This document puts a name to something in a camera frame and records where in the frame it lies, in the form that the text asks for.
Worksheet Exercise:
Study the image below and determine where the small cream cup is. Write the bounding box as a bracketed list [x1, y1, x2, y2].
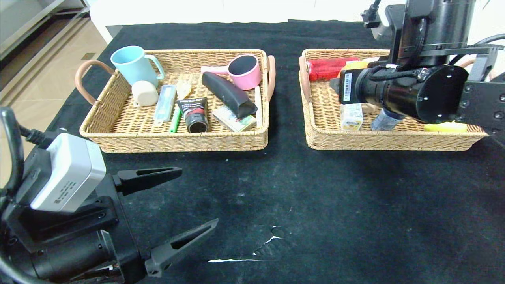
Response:
[131, 80, 159, 108]

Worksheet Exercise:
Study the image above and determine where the yellow lemon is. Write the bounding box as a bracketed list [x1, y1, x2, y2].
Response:
[423, 121, 468, 133]

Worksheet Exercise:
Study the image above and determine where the pale wooden stick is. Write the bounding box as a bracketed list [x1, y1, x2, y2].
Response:
[254, 86, 264, 129]

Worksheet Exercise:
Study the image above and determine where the black table cloth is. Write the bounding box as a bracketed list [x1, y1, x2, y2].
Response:
[0, 21, 505, 284]

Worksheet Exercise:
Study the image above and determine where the small white juice box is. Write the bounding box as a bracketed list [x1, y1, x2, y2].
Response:
[340, 103, 364, 131]

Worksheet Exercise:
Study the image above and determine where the black cleanser tube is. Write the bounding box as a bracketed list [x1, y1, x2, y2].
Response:
[176, 97, 210, 133]

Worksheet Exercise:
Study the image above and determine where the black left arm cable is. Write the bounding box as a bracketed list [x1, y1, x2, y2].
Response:
[0, 107, 56, 206]

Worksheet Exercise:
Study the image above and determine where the small clear bottle dark cap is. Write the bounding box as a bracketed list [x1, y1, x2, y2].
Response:
[371, 108, 406, 131]

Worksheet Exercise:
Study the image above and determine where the green card box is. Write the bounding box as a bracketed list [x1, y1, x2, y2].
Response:
[213, 105, 257, 132]

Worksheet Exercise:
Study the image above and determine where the black right camera cable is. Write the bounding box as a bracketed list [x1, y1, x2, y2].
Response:
[361, 0, 382, 29]

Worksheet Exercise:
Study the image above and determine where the small pink handled pot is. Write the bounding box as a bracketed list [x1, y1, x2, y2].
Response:
[200, 54, 263, 90]

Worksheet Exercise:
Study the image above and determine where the clear plastic case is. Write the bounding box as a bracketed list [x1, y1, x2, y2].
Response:
[154, 84, 178, 126]

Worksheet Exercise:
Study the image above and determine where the yellow pasta spoon green handle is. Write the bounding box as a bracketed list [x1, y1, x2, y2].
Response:
[170, 80, 193, 133]

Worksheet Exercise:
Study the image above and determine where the black glasses case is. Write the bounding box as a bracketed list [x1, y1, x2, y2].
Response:
[202, 71, 259, 118]

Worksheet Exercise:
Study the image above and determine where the wicker basket with brown handles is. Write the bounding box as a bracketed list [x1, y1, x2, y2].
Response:
[74, 49, 276, 153]
[299, 49, 494, 151]

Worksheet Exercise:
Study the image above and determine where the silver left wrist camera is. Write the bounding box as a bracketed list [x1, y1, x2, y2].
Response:
[30, 133, 107, 213]

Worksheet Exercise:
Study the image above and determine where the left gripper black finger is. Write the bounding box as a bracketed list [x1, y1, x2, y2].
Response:
[112, 166, 183, 196]
[144, 218, 220, 278]

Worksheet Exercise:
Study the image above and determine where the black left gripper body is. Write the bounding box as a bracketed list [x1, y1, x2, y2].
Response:
[30, 172, 149, 284]

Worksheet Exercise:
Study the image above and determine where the red drink can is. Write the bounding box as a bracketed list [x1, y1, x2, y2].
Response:
[307, 58, 360, 82]

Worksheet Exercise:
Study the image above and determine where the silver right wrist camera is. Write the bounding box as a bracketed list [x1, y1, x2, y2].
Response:
[375, 16, 395, 41]

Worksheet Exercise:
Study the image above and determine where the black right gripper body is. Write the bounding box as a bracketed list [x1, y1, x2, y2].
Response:
[339, 69, 377, 105]

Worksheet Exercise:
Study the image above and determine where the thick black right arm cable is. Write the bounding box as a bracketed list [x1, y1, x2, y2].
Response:
[448, 34, 505, 67]

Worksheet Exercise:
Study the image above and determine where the light blue mug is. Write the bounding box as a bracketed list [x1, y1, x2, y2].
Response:
[110, 45, 166, 87]

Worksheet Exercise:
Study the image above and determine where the grey metal shelf unit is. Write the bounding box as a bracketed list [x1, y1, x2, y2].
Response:
[0, 0, 93, 117]

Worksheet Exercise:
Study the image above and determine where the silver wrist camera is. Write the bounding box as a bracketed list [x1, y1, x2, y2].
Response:
[375, 16, 395, 41]
[30, 133, 107, 213]

